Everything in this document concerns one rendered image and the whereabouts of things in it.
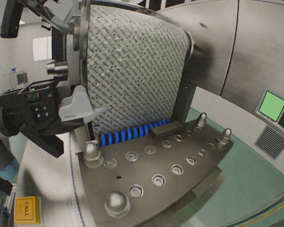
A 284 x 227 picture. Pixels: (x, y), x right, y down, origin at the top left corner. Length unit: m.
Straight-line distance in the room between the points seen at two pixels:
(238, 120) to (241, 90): 2.46
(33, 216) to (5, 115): 0.23
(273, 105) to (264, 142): 2.51
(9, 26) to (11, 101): 0.16
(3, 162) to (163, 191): 0.35
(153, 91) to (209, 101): 2.74
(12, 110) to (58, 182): 0.23
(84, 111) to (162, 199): 0.20
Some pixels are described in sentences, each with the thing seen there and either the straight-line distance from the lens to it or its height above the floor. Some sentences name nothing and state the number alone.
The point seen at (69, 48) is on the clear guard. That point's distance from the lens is 1.25.
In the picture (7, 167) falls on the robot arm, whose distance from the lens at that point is 0.36.
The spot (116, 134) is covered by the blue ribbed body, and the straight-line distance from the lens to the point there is 0.25.
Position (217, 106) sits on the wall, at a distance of 2.90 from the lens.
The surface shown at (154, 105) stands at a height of 1.09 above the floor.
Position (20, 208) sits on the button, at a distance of 0.39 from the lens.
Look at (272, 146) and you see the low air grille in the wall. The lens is 2.87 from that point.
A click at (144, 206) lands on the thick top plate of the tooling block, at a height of 1.03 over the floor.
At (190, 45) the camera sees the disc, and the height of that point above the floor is 1.26.
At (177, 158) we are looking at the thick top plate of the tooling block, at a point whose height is 1.03.
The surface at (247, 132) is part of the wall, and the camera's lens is 2.82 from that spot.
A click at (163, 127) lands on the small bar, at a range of 0.28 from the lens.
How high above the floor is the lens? 1.21
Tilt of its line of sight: 29 degrees down
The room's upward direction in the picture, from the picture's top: 8 degrees clockwise
